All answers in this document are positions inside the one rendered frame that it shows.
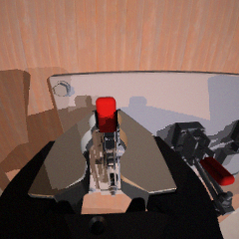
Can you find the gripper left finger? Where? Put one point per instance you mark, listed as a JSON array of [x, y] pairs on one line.
[[59, 171]]

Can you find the red-handled toggle clamp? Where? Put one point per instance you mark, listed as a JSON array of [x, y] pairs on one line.
[[108, 138]]

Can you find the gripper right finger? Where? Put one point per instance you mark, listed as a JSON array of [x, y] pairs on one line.
[[152, 170]]

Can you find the white fixture plate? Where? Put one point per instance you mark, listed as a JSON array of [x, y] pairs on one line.
[[157, 100]]

